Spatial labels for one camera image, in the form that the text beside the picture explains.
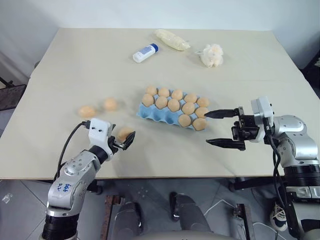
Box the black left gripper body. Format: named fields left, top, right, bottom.
left=107, top=135, right=126, bottom=154

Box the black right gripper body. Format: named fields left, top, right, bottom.
left=230, top=106, right=261, bottom=143

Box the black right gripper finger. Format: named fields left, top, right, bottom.
left=205, top=137, right=246, bottom=152
left=204, top=107, right=240, bottom=120

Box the brown egg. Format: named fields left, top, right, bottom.
left=192, top=117, right=208, bottom=132
left=157, top=87, right=171, bottom=98
left=194, top=106, right=209, bottom=119
left=178, top=113, right=193, bottom=129
left=167, top=98, right=182, bottom=113
left=196, top=97, right=211, bottom=108
left=141, top=93, right=155, bottom=107
left=154, top=96, right=169, bottom=110
left=103, top=97, right=119, bottom=112
left=145, top=85, right=159, bottom=97
left=184, top=92, right=199, bottom=104
left=171, top=88, right=184, bottom=100
left=77, top=105, right=97, bottom=118
left=117, top=126, right=135, bottom=142
left=181, top=101, right=196, bottom=116

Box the blue egg carton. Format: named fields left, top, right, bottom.
left=135, top=87, right=211, bottom=132

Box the black table caster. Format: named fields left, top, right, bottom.
left=86, top=181, right=104, bottom=196
left=228, top=176, right=252, bottom=193

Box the dark rounded robot leg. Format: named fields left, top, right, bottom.
left=112, top=201, right=145, bottom=240
left=169, top=191, right=216, bottom=240

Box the white bottle with blue cap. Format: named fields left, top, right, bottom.
left=132, top=42, right=160, bottom=64

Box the dark equipment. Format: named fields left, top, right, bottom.
left=302, top=56, right=320, bottom=89

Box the white and black sneaker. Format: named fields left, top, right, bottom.
left=270, top=201, right=289, bottom=232

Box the clear bag of white filling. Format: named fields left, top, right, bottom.
left=153, top=28, right=192, bottom=52

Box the black case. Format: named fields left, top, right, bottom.
left=0, top=82, right=28, bottom=112

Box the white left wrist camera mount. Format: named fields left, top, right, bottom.
left=88, top=118, right=117, bottom=161

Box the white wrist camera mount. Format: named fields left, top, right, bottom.
left=250, top=95, right=276, bottom=144
left=88, top=118, right=117, bottom=161

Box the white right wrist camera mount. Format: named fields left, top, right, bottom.
left=250, top=95, right=276, bottom=144

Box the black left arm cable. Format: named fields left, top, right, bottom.
left=53, top=120, right=91, bottom=181

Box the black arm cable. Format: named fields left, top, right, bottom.
left=264, top=124, right=296, bottom=237
left=53, top=120, right=91, bottom=181

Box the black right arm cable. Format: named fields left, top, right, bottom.
left=264, top=124, right=296, bottom=237

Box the white floor cable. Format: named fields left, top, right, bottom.
left=203, top=198, right=238, bottom=217

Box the rusty metal frame bar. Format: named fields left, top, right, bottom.
left=234, top=203, right=253, bottom=240
left=102, top=194, right=121, bottom=240

